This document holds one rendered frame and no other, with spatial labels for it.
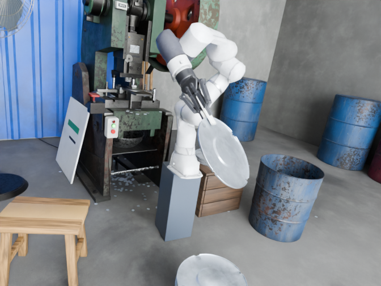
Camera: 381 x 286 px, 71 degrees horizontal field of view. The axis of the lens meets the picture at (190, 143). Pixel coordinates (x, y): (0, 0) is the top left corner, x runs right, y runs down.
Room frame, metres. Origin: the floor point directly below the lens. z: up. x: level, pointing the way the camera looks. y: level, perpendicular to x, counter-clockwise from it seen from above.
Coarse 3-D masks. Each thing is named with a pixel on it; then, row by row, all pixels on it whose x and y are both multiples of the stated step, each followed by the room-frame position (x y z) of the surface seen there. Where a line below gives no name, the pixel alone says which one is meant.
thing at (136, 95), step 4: (124, 88) 1.99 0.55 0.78; (128, 88) 1.99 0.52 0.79; (132, 88) 2.02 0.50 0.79; (128, 92) 1.94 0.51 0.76; (132, 92) 1.85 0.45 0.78; (136, 92) 1.87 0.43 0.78; (140, 92) 1.89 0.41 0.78; (144, 92) 1.92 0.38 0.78; (148, 92) 1.95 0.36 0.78; (128, 96) 1.94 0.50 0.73; (132, 96) 1.92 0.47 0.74; (136, 96) 1.94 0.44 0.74; (140, 96) 1.96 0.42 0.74; (132, 100) 1.92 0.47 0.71; (136, 100) 1.94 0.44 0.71; (140, 100) 1.97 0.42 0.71; (132, 104) 1.92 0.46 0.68; (136, 104) 1.95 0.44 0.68; (140, 104) 1.96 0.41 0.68
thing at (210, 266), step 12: (180, 264) 0.91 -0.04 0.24; (192, 264) 0.93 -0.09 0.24; (204, 264) 0.94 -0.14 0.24; (216, 264) 0.95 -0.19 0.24; (228, 264) 0.96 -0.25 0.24; (180, 276) 0.86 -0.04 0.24; (192, 276) 0.87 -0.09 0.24; (204, 276) 0.87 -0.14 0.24; (216, 276) 0.88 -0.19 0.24; (228, 276) 0.90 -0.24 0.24; (240, 276) 0.91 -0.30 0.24
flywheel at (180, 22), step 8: (168, 0) 2.41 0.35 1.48; (184, 0) 2.24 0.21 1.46; (192, 0) 2.16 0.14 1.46; (168, 8) 2.40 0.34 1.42; (176, 8) 2.31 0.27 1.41; (184, 8) 2.23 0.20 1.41; (192, 8) 2.15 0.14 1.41; (176, 16) 2.24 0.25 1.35; (184, 16) 2.23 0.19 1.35; (192, 16) 2.14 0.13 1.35; (168, 24) 2.31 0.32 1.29; (176, 24) 2.25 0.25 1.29; (184, 24) 2.21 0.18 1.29; (176, 32) 2.28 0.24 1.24; (184, 32) 2.20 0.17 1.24; (160, 56) 2.37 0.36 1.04
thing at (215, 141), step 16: (208, 128) 0.95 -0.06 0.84; (224, 128) 1.04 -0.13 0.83; (208, 144) 0.89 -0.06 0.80; (224, 144) 0.96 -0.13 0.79; (240, 144) 1.06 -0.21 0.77; (208, 160) 0.83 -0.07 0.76; (224, 160) 0.89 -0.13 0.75; (240, 160) 0.99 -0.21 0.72; (224, 176) 0.83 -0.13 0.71; (240, 176) 0.91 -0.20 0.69
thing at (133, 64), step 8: (128, 32) 1.98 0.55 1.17; (136, 32) 2.07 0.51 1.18; (128, 40) 1.98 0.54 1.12; (136, 40) 2.02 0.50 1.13; (144, 40) 2.07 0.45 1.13; (128, 48) 1.99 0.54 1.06; (136, 48) 2.03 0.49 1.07; (128, 56) 1.98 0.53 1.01; (136, 56) 2.03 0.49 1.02; (120, 64) 2.02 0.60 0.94; (128, 64) 1.97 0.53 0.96; (136, 64) 2.00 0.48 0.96; (128, 72) 1.97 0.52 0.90; (136, 72) 2.00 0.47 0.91
